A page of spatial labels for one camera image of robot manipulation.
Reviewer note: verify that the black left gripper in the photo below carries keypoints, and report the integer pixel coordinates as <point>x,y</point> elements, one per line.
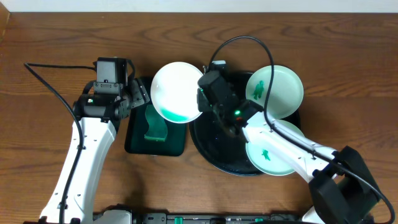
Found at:
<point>138,94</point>

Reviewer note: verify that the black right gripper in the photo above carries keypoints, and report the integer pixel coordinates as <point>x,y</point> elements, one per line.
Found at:
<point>201,104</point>

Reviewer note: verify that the white plate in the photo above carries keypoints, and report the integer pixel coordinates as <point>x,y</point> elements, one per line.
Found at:
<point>174,92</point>

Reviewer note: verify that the green wavy sponge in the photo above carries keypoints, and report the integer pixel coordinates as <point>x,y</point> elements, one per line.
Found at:
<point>157,128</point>

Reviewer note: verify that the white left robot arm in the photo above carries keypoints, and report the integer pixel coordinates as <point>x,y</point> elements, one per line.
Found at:
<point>97,114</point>

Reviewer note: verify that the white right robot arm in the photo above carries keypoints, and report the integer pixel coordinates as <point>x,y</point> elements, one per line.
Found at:
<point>341,185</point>

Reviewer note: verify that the black rectangular tray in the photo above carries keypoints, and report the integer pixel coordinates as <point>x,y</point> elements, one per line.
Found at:
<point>135,142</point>

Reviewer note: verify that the black round tray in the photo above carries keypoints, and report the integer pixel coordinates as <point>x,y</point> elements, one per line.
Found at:
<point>223,151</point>

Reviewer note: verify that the pale green plate top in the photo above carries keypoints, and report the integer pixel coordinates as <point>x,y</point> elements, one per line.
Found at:
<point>286,91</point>

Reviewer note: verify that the pale green plate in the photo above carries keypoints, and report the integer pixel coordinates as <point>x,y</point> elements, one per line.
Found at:
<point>266,162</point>
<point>286,91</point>

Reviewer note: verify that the pale green plate bottom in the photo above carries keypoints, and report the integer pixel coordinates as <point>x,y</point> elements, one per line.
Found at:
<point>266,162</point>

